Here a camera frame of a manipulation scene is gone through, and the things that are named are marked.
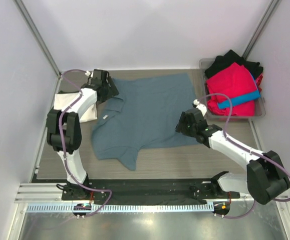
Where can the slotted cable duct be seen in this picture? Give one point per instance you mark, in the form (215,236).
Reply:
(87,208)

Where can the left aluminium frame post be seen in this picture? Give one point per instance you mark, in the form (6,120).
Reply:
(36,34)

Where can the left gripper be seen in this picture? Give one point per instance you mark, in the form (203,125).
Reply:
(112,91)

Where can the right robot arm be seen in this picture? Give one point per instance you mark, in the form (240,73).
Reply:
(264,178)

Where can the red t shirt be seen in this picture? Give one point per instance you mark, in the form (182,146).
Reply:
(218,104)

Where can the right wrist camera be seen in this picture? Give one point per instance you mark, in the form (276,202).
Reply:
(198,105)

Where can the grey plastic bin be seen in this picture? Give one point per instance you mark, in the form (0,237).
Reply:
(259,109)

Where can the bright blue t shirt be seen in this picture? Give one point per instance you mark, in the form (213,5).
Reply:
(239,86)

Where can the grey blue t shirt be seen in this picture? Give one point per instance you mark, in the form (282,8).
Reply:
(143,115)

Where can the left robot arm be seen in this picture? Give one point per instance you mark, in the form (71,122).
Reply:
(64,131)

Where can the aluminium front rail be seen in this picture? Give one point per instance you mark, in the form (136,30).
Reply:
(48,192)

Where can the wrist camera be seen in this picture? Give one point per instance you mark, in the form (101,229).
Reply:
(92,73)
(198,105)

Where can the folded white t shirt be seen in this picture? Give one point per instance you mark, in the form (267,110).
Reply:
(62,100)

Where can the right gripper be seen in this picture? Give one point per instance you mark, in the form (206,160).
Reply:
(184,119)

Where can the black t shirt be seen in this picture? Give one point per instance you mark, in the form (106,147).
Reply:
(222,62)

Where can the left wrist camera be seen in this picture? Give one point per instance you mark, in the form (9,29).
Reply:
(92,73)

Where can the right aluminium frame post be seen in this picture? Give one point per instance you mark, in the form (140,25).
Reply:
(265,19)

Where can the aluminium frame post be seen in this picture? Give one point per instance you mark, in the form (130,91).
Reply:
(36,34)
(265,19)

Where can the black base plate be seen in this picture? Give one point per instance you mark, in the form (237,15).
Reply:
(152,192)

